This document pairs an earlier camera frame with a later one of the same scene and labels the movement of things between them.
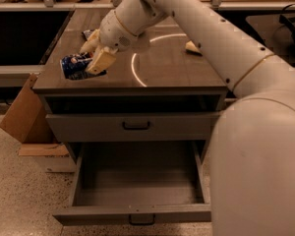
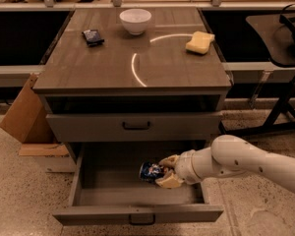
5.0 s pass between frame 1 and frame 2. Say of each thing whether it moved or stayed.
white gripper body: moved
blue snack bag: moved
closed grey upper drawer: stayed
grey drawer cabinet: stayed
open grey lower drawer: stayed
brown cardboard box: stayed
